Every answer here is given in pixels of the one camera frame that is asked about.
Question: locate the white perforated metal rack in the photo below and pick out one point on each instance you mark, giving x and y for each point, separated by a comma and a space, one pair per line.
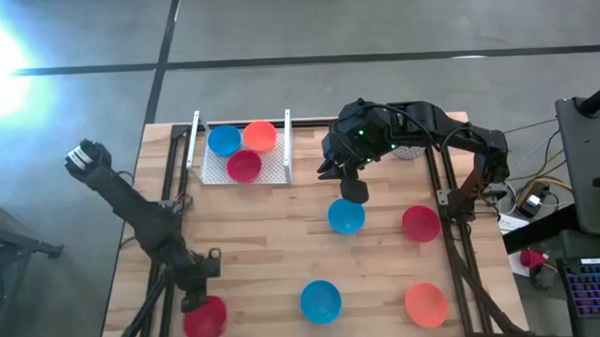
215, 172

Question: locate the blue mini bowl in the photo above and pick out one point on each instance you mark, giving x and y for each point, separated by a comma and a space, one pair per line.
347, 220
320, 302
224, 140

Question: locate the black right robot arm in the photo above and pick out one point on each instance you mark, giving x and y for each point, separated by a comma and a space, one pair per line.
428, 119

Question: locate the small dark grey object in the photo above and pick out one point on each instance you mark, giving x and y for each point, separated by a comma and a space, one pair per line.
543, 277

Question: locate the black power adapter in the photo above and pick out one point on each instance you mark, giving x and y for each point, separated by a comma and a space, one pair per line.
531, 205

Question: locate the white paper sheet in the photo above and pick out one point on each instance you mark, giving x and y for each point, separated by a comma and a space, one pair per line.
512, 223

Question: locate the orange mini bowl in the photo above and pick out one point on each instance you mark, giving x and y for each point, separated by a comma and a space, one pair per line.
260, 136
426, 305

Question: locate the small red object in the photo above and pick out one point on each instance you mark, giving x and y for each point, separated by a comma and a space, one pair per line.
531, 258

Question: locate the red mini bowl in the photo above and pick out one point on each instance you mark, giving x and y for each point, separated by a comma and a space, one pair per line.
421, 224
208, 324
244, 166

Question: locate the black aluminium table frame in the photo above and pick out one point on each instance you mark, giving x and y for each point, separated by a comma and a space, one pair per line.
313, 122

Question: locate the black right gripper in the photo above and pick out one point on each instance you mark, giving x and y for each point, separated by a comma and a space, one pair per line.
352, 154

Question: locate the succulent in patterned white pot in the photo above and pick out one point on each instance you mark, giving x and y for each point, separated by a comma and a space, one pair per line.
407, 153

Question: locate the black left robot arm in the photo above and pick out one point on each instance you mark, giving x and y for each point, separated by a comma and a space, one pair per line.
131, 209

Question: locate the black floor stand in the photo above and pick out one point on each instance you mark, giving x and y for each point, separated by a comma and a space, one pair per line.
17, 241

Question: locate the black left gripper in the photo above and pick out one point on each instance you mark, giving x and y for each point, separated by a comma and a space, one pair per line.
196, 274

